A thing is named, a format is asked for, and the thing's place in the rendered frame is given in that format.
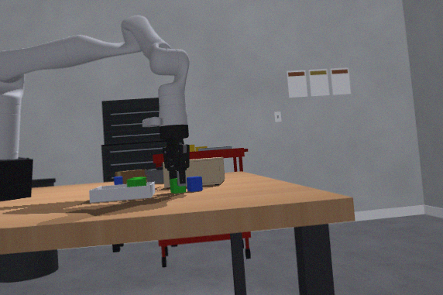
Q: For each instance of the blue block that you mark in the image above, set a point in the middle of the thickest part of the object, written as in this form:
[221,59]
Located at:
[194,184]
[118,180]

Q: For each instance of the brown cardboard box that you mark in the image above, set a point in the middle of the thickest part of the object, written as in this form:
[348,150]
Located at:
[130,174]

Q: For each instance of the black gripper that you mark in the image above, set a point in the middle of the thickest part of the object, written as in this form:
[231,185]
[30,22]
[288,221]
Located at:
[176,153]

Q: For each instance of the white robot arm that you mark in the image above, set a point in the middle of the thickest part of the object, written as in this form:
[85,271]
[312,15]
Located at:
[76,50]

